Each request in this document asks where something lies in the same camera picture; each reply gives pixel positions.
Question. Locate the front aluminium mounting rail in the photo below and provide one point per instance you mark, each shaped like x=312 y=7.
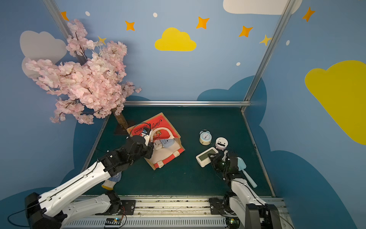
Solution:
x=172 y=212

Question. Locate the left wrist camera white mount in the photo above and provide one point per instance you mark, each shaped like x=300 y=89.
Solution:
x=146 y=134

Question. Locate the horizontal aluminium frame rail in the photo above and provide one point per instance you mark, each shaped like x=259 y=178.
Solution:
x=189 y=103

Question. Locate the small green circuit board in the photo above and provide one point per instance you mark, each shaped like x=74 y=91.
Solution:
x=113 y=223

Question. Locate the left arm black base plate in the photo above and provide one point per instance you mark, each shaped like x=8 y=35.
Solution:
x=126 y=207

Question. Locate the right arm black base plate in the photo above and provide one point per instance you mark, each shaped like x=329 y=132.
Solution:
x=217 y=206

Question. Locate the white round smiley alarm clock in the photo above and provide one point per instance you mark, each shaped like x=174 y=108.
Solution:
x=221 y=143

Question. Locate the right aluminium frame post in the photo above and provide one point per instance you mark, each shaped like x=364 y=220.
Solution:
x=280 y=27

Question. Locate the pink cherry blossom foliage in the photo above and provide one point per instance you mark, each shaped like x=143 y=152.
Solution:
x=93 y=90

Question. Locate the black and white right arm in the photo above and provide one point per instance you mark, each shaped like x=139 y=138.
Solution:
x=241 y=202

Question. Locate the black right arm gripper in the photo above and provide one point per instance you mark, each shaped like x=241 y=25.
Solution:
x=216 y=160

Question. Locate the left aluminium frame post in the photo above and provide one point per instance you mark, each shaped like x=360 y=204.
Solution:
x=57 y=16

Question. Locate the white rectangular digital clock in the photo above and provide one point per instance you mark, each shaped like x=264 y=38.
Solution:
x=204 y=158

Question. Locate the white box clock in bag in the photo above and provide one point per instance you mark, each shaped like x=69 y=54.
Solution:
x=157 y=145

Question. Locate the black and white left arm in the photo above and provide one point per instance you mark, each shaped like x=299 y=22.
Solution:
x=56 y=208

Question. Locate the light blue plastic spoon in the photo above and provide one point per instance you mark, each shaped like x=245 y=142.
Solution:
x=242 y=167

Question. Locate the blue twin bell alarm clock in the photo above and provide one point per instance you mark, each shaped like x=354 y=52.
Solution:
x=205 y=137

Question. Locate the dark metal tree base plate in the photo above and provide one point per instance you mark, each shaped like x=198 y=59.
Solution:
x=121 y=130

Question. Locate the aluminium frame post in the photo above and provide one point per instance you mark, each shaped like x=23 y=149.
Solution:
x=280 y=27
x=57 y=16

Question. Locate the brown artificial tree trunk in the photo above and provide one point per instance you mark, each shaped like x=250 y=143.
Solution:
x=120 y=119

